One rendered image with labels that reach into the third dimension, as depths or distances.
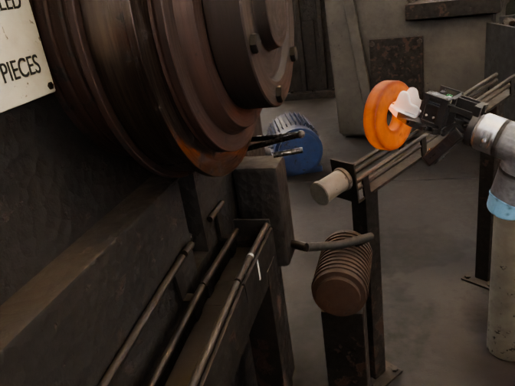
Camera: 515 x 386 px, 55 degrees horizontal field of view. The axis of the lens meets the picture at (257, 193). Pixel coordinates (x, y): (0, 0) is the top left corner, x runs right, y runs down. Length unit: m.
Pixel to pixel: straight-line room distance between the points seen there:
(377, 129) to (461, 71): 2.28
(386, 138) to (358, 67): 2.35
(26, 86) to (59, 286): 0.22
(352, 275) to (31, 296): 0.74
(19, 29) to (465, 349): 1.53
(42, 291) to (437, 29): 3.01
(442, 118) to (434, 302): 1.00
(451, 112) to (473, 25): 2.25
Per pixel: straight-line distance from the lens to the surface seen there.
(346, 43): 3.51
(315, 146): 2.93
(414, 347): 1.75
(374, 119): 1.11
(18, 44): 0.61
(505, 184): 1.08
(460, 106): 1.10
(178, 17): 0.59
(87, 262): 0.63
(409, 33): 3.39
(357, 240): 1.19
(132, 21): 0.54
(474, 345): 1.79
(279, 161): 1.04
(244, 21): 0.60
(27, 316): 0.56
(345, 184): 1.21
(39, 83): 0.62
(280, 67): 0.78
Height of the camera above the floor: 1.15
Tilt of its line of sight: 23 degrees down
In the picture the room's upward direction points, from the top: 8 degrees counter-clockwise
